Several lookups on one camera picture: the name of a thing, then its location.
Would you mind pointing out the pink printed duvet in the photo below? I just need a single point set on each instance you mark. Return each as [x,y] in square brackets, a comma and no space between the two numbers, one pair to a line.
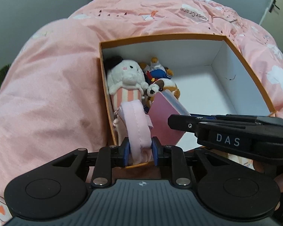
[52,98]

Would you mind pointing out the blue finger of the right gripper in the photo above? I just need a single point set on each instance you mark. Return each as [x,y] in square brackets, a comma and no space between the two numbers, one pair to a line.
[184,123]
[212,117]

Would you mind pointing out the pink fabric pouch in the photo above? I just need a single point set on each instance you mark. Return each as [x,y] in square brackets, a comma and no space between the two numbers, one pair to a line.
[132,122]

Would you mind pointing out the orange cardboard box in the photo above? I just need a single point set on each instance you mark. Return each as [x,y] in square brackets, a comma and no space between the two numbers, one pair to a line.
[212,76]

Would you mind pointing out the brown white dog plush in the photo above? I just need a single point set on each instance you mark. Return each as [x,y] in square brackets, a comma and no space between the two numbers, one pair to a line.
[161,85]

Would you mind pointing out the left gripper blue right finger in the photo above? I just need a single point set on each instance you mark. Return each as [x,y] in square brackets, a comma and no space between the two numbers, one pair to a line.
[158,152]

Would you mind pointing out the person right hand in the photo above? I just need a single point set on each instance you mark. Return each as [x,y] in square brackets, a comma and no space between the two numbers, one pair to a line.
[274,170]

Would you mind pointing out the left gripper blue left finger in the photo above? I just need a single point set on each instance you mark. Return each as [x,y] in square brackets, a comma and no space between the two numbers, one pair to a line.
[124,152]

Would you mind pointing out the white bunny plush striped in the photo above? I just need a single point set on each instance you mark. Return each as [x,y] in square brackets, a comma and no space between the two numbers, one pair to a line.
[125,81]

